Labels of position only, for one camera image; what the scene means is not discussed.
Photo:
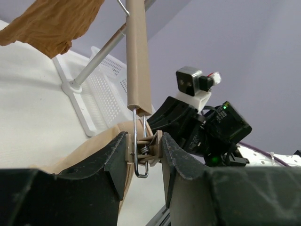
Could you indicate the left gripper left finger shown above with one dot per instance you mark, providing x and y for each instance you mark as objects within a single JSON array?
[{"x": 85, "y": 194}]

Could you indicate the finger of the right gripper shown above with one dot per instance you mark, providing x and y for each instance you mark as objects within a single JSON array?
[
  {"x": 171, "y": 111},
  {"x": 180, "y": 136}
]

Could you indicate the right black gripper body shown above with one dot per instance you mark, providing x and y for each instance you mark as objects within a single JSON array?
[{"x": 216, "y": 138}]

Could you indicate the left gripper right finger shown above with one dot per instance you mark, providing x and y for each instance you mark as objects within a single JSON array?
[{"x": 198, "y": 195}]

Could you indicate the beige clip hanger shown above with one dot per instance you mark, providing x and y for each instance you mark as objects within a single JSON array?
[{"x": 138, "y": 73}]

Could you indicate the beige underwear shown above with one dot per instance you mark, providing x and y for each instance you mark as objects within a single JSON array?
[{"x": 88, "y": 148}]

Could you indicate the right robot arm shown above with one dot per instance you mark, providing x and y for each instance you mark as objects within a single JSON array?
[{"x": 255, "y": 156}]

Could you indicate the brown underwear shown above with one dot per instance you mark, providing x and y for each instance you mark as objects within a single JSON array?
[{"x": 50, "y": 25}]

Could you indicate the white perforated plastic basket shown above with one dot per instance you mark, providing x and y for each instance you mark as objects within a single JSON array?
[{"x": 101, "y": 101}]

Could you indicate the white and silver clothes rack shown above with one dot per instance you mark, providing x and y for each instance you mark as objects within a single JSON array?
[{"x": 116, "y": 47}]

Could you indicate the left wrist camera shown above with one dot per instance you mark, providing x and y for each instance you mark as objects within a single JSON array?
[{"x": 195, "y": 87}]

